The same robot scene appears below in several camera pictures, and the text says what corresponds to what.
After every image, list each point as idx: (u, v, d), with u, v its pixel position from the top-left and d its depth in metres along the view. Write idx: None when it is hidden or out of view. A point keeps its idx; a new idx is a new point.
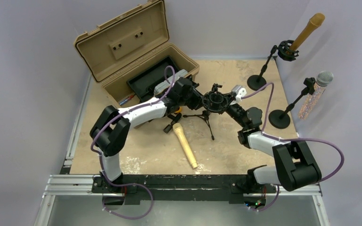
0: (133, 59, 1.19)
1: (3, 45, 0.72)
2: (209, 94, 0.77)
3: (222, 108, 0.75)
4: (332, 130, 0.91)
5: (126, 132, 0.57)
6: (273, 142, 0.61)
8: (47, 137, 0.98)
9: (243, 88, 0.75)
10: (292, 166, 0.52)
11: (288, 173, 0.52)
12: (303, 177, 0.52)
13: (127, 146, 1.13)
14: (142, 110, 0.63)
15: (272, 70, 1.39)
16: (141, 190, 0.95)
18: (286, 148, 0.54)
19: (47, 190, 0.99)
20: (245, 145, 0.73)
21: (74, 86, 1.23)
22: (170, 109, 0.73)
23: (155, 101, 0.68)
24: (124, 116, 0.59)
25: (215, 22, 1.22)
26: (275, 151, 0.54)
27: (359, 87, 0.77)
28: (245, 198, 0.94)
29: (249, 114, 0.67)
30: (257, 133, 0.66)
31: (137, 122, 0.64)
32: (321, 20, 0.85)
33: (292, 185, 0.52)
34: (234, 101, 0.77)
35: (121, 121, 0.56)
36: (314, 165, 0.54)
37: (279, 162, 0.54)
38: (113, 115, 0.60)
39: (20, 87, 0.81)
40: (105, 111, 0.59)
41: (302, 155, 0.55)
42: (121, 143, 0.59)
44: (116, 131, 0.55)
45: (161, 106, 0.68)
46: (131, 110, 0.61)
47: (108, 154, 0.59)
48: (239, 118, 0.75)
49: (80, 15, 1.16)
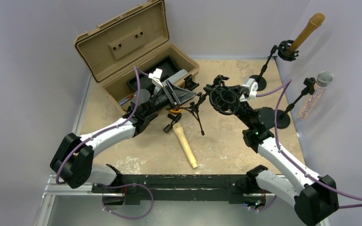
0: (133, 59, 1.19)
1: (3, 45, 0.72)
2: (219, 91, 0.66)
3: (235, 108, 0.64)
4: (332, 130, 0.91)
5: (90, 159, 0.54)
6: (295, 173, 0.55)
8: (47, 136, 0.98)
9: (255, 83, 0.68)
10: (318, 208, 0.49)
11: (313, 213, 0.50)
12: (324, 214, 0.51)
13: (127, 146, 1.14)
14: (107, 134, 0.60)
15: (272, 70, 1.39)
16: (141, 190, 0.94)
18: (316, 194, 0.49)
19: (47, 190, 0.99)
20: (251, 147, 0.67)
21: (74, 86, 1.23)
22: (139, 128, 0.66)
23: (122, 121, 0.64)
24: (87, 143, 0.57)
25: (215, 22, 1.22)
26: (303, 195, 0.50)
27: (359, 88, 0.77)
28: (245, 198, 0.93)
29: (261, 117, 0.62)
30: (273, 148, 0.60)
31: (105, 145, 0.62)
32: (321, 20, 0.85)
33: (314, 222, 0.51)
34: (244, 98, 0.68)
35: (84, 149, 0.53)
36: (335, 203, 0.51)
37: (305, 204, 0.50)
38: (75, 142, 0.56)
39: (21, 87, 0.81)
40: (65, 140, 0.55)
41: (328, 195, 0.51)
42: (86, 171, 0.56)
44: (78, 161, 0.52)
45: (129, 127, 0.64)
46: (95, 135, 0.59)
47: (71, 185, 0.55)
48: (243, 117, 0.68)
49: (80, 15, 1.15)
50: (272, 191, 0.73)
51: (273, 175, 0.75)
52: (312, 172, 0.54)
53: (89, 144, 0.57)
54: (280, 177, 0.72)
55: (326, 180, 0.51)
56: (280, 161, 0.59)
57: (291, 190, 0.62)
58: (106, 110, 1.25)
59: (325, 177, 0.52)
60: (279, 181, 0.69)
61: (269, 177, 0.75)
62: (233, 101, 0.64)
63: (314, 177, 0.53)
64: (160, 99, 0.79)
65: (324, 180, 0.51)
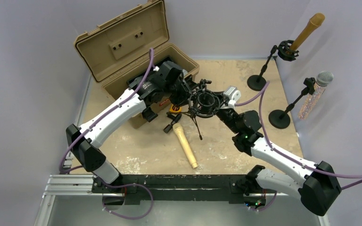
0: (133, 59, 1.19)
1: (3, 46, 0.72)
2: (197, 95, 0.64)
3: (214, 110, 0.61)
4: (332, 130, 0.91)
5: (94, 149, 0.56)
6: (294, 167, 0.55)
8: (47, 136, 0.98)
9: (236, 91, 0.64)
10: (323, 197, 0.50)
11: (319, 202, 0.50)
12: (330, 200, 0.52)
13: (127, 146, 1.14)
14: (107, 120, 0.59)
15: (272, 70, 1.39)
16: (141, 190, 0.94)
18: (317, 182, 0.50)
19: (47, 190, 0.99)
20: (245, 151, 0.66)
21: (74, 85, 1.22)
22: (152, 96, 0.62)
23: (124, 99, 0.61)
24: (86, 134, 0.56)
25: (215, 22, 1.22)
26: (306, 186, 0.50)
27: (359, 88, 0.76)
28: (245, 198, 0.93)
29: (247, 121, 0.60)
30: (266, 148, 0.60)
31: (111, 129, 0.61)
32: (321, 20, 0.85)
33: (323, 211, 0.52)
34: (225, 105, 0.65)
35: (84, 143, 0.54)
36: (337, 186, 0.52)
37: (309, 194, 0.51)
38: (77, 134, 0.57)
39: (21, 87, 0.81)
40: (68, 132, 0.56)
41: (329, 180, 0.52)
42: (97, 157, 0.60)
44: (83, 153, 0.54)
45: (133, 103, 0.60)
46: (94, 125, 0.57)
47: (86, 168, 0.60)
48: (229, 123, 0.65)
49: (80, 15, 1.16)
50: (275, 189, 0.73)
51: (272, 173, 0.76)
52: (309, 161, 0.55)
53: (89, 135, 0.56)
54: (279, 173, 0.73)
55: (323, 166, 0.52)
56: (275, 160, 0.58)
57: (293, 184, 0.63)
58: None
59: (321, 164, 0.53)
60: (279, 178, 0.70)
61: (269, 175, 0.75)
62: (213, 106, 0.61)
63: (311, 167, 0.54)
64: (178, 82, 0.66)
65: (321, 167, 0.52)
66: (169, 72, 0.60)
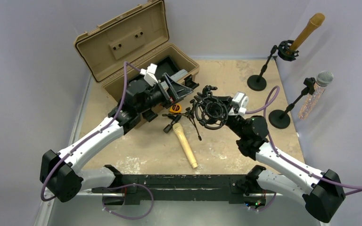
0: (133, 59, 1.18)
1: (3, 46, 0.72)
2: (205, 103, 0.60)
3: (223, 120, 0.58)
4: (332, 130, 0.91)
5: (73, 176, 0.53)
6: (300, 175, 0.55)
8: (47, 136, 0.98)
9: (245, 97, 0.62)
10: (329, 206, 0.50)
11: (325, 212, 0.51)
12: (335, 209, 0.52)
13: (127, 146, 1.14)
14: (88, 144, 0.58)
15: (272, 70, 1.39)
16: (141, 190, 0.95)
18: (324, 192, 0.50)
19: (47, 190, 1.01)
20: (248, 156, 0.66)
21: (73, 85, 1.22)
22: (130, 124, 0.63)
23: (105, 125, 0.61)
24: (66, 160, 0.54)
25: (215, 22, 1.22)
26: (313, 195, 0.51)
27: (359, 88, 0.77)
28: (245, 198, 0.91)
29: (255, 128, 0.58)
30: (271, 154, 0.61)
31: (89, 156, 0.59)
32: (321, 20, 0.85)
33: (328, 220, 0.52)
34: (232, 111, 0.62)
35: (63, 168, 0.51)
36: (342, 195, 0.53)
37: (315, 202, 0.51)
38: (55, 160, 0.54)
39: (21, 87, 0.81)
40: (45, 158, 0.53)
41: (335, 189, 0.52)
42: (74, 186, 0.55)
44: (61, 180, 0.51)
45: (114, 129, 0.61)
46: (75, 149, 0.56)
47: (61, 199, 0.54)
48: (235, 128, 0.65)
49: (80, 14, 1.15)
50: (276, 191, 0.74)
51: (274, 175, 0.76)
52: (316, 169, 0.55)
53: (69, 160, 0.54)
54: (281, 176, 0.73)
55: (329, 174, 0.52)
56: (281, 165, 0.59)
57: (297, 189, 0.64)
58: (106, 110, 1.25)
59: (328, 173, 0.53)
60: (281, 181, 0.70)
61: (271, 178, 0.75)
62: (220, 115, 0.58)
63: (318, 175, 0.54)
64: (154, 94, 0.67)
65: (327, 176, 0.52)
66: (135, 97, 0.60)
